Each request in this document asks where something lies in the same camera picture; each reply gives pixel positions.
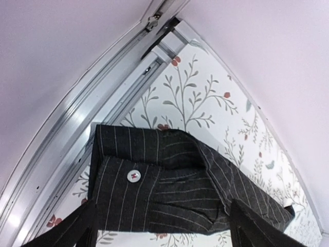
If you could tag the front aluminium rail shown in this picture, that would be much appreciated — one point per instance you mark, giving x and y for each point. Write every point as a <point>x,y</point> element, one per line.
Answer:
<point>61,149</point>

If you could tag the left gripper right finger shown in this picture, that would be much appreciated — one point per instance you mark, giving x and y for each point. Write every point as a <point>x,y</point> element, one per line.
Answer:
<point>249,229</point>

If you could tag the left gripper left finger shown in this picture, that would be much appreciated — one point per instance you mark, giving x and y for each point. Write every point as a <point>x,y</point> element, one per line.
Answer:
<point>80,228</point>

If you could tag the black pinstriped shirt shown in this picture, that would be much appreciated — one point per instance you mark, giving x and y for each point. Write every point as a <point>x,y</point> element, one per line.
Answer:
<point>168,181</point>

